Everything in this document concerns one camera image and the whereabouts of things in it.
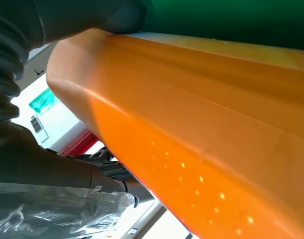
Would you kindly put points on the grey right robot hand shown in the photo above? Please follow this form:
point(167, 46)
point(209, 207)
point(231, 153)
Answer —
point(54, 165)

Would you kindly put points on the white and red sign stand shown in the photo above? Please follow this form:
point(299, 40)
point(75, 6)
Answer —
point(62, 125)

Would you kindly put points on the clear plastic wrap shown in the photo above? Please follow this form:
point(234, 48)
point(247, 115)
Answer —
point(54, 214)

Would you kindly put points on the green table mat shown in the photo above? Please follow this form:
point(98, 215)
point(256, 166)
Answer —
point(229, 19)

